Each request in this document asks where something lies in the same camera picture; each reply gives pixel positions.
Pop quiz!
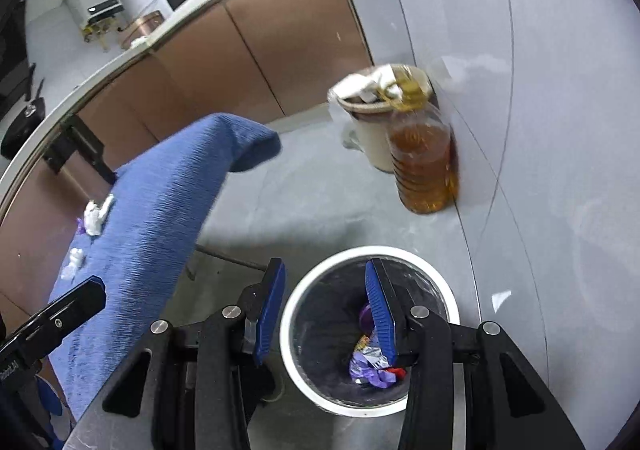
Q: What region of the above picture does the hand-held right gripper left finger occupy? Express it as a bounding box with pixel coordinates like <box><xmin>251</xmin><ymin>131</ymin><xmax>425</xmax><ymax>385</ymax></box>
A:
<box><xmin>101</xmin><ymin>257</ymin><xmax>287</xmax><ymax>450</ymax></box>

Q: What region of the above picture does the beige bin with plastic liner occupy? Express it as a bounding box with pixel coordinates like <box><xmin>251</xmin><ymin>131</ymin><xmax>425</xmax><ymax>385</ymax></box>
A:
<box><xmin>327</xmin><ymin>64</ymin><xmax>441</xmax><ymax>174</ymax></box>

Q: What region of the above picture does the white-rimmed trash bin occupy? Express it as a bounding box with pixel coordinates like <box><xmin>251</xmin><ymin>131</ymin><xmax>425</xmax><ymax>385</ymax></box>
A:
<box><xmin>279</xmin><ymin>245</ymin><xmax>461</xmax><ymax>418</ymax></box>

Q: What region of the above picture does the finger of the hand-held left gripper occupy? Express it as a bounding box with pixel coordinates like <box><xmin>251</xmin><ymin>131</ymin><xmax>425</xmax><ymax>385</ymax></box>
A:
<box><xmin>7</xmin><ymin>276</ymin><xmax>107</xmax><ymax>362</ymax></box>
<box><xmin>35</xmin><ymin>374</ymin><xmax>64</xmax><ymax>446</ymax></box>

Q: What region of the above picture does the white water heater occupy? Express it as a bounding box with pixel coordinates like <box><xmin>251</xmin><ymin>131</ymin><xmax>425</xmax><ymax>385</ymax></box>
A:
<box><xmin>70</xmin><ymin>0</ymin><xmax>126</xmax><ymax>31</ymax></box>

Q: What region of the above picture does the large cooking oil bottle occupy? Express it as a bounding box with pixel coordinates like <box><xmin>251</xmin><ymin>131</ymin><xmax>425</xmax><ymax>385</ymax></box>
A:
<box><xmin>380</xmin><ymin>65</ymin><xmax>461</xmax><ymax>216</ymax></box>

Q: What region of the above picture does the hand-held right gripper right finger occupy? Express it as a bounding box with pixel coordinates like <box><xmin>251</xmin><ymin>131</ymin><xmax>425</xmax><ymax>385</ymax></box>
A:
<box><xmin>364</xmin><ymin>257</ymin><xmax>586</xmax><ymax>450</ymax></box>

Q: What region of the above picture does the purple candy wrapper pile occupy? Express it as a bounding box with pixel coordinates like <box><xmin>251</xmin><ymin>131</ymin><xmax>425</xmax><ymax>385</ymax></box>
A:
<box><xmin>350</xmin><ymin>302</ymin><xmax>393</xmax><ymax>371</ymax></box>

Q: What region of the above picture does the white crumpled tissue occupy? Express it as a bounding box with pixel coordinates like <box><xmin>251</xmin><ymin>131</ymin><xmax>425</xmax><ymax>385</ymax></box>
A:
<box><xmin>82</xmin><ymin>194</ymin><xmax>116</xmax><ymax>236</ymax></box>

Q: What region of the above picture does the black wok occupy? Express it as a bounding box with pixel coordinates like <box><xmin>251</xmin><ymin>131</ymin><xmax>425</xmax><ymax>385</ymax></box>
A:
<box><xmin>0</xmin><ymin>62</ymin><xmax>48</xmax><ymax>158</ymax></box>

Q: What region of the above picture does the pink rice cooker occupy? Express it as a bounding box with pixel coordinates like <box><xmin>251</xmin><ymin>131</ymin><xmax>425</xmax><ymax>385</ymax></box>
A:
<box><xmin>120</xmin><ymin>12</ymin><xmax>168</xmax><ymax>51</ymax></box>

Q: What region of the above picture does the blue towel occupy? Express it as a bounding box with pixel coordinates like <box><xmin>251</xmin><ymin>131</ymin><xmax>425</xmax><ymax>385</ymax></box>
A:
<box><xmin>47</xmin><ymin>112</ymin><xmax>282</xmax><ymax>423</ymax></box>

